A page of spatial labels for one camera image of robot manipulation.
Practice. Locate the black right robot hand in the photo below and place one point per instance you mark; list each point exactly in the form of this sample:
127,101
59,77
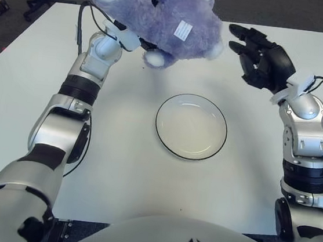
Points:
272,66

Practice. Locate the black bracket under table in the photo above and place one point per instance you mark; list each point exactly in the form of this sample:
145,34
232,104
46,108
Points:
64,231

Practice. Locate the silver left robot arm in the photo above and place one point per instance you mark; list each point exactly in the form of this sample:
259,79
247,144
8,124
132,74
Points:
72,111

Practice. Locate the purple plush bunny doll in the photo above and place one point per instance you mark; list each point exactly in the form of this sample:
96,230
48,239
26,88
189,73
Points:
166,25

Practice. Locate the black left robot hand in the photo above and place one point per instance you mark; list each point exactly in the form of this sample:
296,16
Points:
148,44

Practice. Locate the white plate with black rim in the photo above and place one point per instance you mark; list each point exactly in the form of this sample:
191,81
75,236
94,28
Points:
191,127

